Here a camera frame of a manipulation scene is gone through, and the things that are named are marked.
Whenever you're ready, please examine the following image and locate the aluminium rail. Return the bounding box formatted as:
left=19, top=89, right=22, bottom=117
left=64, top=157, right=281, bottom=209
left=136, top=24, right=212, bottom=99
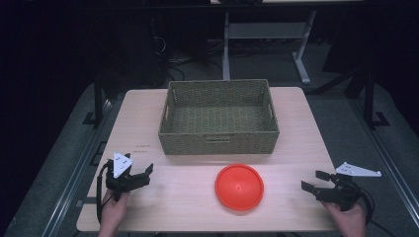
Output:
left=41, top=98, right=115, bottom=237
left=349, top=97, right=419, bottom=220

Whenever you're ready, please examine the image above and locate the person's left hand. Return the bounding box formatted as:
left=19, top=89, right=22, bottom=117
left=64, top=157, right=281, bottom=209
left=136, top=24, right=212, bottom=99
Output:
left=99, top=189, right=131, bottom=237

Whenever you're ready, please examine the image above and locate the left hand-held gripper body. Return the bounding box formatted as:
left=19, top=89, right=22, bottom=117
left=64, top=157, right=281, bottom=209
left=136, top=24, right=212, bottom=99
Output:
left=105, top=151, right=151, bottom=202

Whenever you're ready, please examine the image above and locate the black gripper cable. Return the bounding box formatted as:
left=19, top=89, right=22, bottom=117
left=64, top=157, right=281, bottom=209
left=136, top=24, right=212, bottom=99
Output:
left=357, top=184, right=399, bottom=237
left=95, top=160, right=112, bottom=225

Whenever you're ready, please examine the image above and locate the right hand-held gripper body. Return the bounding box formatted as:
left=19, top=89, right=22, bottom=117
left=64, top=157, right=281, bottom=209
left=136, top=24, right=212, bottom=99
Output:
left=315, top=161, right=382, bottom=212

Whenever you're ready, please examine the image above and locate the person's right hand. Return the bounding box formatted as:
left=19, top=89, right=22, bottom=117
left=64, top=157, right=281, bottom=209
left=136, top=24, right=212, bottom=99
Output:
left=320, top=199, right=368, bottom=237

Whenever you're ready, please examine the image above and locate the black metal stand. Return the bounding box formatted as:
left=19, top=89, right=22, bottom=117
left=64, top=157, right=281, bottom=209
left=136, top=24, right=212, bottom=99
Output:
left=81, top=70, right=106, bottom=128
left=363, top=68, right=391, bottom=130

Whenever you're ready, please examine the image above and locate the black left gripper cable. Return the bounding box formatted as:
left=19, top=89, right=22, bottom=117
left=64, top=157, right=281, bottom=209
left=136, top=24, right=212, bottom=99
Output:
left=95, top=160, right=112, bottom=225

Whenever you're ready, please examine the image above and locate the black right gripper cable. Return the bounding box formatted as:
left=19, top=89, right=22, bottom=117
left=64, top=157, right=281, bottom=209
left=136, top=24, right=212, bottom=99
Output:
left=357, top=184, right=399, bottom=237

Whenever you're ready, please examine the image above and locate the tangle of floor cables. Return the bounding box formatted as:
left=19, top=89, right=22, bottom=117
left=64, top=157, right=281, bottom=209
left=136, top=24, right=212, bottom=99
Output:
left=151, top=33, right=228, bottom=82

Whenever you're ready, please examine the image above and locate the red round plastic plate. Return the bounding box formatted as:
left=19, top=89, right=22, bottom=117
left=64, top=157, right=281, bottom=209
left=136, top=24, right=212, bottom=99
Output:
left=213, top=163, right=265, bottom=212

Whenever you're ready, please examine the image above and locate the white metal desk frame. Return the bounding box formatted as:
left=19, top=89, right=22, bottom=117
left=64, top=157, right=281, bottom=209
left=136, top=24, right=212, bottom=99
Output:
left=221, top=9, right=318, bottom=86

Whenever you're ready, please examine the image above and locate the green woven basket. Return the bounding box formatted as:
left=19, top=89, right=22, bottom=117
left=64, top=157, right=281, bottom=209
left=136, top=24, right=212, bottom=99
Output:
left=157, top=78, right=281, bottom=156

